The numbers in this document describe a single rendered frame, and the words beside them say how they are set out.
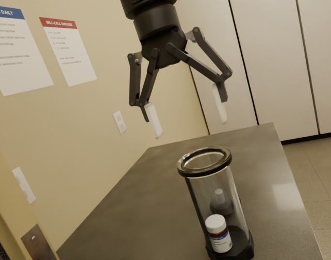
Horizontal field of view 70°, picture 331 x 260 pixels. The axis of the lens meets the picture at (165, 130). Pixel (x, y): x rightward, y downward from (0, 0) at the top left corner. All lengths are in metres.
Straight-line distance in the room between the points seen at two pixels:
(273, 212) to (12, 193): 0.56
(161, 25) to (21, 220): 0.32
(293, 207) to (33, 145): 0.77
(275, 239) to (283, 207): 0.11
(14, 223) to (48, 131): 0.64
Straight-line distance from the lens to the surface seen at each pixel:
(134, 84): 0.45
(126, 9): 0.43
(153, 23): 0.40
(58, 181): 0.91
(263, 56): 2.96
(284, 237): 0.60
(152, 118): 0.45
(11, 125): 0.84
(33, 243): 0.32
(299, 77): 3.04
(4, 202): 0.30
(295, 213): 0.66
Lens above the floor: 1.35
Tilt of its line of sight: 14 degrees down
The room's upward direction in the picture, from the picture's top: 19 degrees counter-clockwise
